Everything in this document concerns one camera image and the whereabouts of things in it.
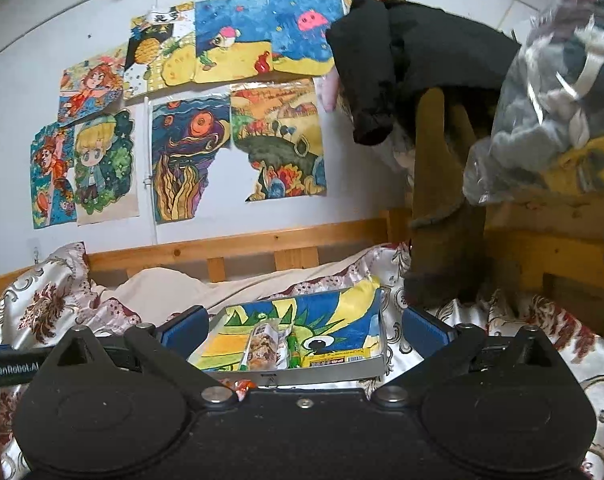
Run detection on orange candy wrapper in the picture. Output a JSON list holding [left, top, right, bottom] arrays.
[[221, 378, 257, 402]]

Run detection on nut bar snack packet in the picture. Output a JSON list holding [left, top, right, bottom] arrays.
[[240, 318, 291, 372]]

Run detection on white pillow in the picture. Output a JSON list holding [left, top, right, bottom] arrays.
[[100, 245, 390, 325]]

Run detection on brown hanging trousers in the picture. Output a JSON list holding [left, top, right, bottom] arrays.
[[404, 88, 488, 309]]

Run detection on floral satin bedspread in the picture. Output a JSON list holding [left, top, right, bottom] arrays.
[[0, 243, 604, 479]]

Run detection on colourful painted tray box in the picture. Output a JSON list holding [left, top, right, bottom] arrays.
[[188, 280, 387, 387]]

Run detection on red haired girl drawing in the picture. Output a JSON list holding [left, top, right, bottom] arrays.
[[30, 122, 76, 230]]

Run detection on blond boy drawing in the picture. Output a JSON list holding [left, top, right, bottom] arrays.
[[73, 108, 139, 226]]

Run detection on swirly sun drawing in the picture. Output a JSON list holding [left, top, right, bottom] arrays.
[[151, 94, 231, 224]]

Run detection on landscape hill drawing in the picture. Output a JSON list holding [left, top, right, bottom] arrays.
[[230, 79, 327, 202]]

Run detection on orange haired girl drawing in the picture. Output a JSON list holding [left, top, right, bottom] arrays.
[[58, 44, 127, 126]]

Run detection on pineapple drawing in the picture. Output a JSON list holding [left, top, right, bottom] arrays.
[[124, 1, 197, 100]]

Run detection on clear bag of clothes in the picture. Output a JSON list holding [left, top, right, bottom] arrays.
[[462, 0, 604, 205]]

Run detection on black jacket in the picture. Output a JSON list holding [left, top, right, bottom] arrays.
[[327, 0, 519, 146]]

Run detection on beach bird drawing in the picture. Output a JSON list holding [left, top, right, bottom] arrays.
[[195, 0, 273, 84]]

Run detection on pink jellyfish drawing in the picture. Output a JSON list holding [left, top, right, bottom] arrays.
[[268, 0, 343, 77]]

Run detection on wooden bed frame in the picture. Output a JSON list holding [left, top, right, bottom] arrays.
[[0, 199, 604, 340]]

